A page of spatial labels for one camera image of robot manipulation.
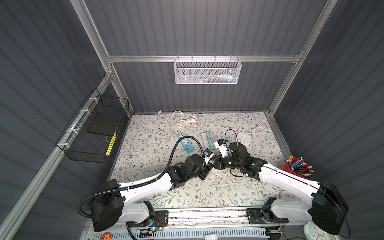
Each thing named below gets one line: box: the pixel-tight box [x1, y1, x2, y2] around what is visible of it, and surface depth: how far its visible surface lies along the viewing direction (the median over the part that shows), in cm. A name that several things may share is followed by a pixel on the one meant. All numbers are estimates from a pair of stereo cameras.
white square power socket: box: [237, 132, 252, 146], surface depth 104 cm
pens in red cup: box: [286, 155, 315, 176], surface depth 79 cm
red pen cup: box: [286, 161, 311, 175], surface depth 77 cm
